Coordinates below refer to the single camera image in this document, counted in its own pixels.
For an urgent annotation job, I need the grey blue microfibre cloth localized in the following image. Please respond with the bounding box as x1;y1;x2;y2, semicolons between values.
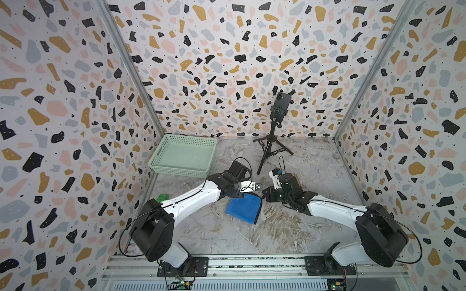
226;193;262;225

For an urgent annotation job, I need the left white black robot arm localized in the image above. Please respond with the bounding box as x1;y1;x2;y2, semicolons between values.
129;161;261;269

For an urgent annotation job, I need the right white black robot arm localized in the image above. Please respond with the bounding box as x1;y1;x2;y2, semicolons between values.
263;169;408;267

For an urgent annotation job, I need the mint green plastic basket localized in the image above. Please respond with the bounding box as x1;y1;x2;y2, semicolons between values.
148;134;217;178

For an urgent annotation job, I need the black phone tripod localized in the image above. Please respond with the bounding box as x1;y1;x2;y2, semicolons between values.
253;118;294;175

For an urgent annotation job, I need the green toy block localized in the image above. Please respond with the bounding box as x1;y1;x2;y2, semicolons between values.
156;194;169;202

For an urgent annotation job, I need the black smartphone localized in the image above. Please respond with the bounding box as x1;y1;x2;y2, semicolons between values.
270;92;291;122

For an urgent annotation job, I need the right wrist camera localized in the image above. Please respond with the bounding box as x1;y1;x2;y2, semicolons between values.
269;169;282;190

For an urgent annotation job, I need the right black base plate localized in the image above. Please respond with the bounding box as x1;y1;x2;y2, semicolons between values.
304;255;357;276

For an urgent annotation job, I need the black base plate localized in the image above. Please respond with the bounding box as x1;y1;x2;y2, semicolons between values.
304;255;357;276
157;257;209;278

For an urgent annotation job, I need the white perforated cable duct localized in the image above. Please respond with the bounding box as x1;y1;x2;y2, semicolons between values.
109;278;329;291

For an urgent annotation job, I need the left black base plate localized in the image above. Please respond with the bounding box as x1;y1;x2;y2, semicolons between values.
157;257;209;278

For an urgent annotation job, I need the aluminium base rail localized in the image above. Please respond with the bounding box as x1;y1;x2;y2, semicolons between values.
102;254;410;281

